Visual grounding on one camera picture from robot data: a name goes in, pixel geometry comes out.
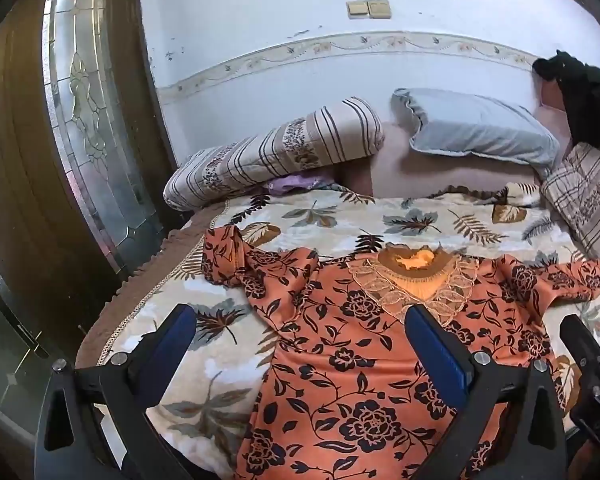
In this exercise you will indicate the striped floral bolster pillow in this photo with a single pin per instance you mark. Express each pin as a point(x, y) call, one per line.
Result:
point(260, 155)

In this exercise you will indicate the orange floral blouse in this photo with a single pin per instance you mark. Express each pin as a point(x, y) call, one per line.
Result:
point(360, 370)

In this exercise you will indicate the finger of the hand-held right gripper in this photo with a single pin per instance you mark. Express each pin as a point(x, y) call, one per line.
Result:
point(582, 347)

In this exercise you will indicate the wooden door with leaded glass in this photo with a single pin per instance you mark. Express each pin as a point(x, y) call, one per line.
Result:
point(25, 150)

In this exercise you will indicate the brown striped floral pillow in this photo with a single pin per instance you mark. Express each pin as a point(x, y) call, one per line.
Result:
point(587, 195)

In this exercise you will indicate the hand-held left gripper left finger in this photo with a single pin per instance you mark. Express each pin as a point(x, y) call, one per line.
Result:
point(178, 331)

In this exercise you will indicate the black cloth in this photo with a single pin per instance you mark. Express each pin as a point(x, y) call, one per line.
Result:
point(587, 100)

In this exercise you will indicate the grey ruffled pillow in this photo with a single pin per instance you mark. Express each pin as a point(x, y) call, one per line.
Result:
point(480, 127)

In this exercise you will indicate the leaf print fleece blanket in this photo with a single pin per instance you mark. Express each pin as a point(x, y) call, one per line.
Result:
point(220, 360)

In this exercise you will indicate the pink sofa bed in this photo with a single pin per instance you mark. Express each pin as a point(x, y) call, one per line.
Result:
point(405, 175)

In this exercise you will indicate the beige wall switch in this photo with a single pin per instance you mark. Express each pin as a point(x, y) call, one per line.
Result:
point(379, 7)
point(357, 9)

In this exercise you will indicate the purple cloth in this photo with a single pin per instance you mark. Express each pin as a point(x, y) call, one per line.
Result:
point(292, 184)

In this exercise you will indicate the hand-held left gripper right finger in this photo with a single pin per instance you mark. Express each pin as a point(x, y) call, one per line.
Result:
point(434, 344)

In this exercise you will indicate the dark glass door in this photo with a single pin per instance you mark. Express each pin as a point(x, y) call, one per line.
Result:
point(10, 355)

